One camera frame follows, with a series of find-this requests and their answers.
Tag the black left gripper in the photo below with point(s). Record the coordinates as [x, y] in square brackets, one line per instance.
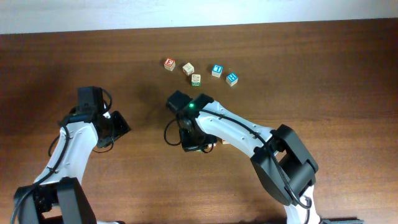
[124, 127]

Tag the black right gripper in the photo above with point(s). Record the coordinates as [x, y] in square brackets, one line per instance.
[189, 145]

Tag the red bordered wooden block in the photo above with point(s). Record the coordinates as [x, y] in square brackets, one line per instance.
[212, 145]

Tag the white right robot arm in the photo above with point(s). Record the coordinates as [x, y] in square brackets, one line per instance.
[283, 164]

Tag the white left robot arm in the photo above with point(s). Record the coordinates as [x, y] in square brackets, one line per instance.
[56, 196]

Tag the green bordered wooden block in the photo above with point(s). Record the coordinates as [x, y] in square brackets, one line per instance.
[195, 80]

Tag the red 9 wooden block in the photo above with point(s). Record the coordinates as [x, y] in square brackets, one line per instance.
[188, 69]

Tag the blue L wooden block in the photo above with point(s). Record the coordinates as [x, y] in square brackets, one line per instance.
[217, 70]

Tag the blue H wooden block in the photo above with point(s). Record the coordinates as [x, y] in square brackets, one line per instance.
[232, 79]

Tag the red E wooden block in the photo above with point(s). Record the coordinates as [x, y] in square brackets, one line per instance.
[169, 64]

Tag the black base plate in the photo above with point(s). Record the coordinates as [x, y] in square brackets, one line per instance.
[344, 221]

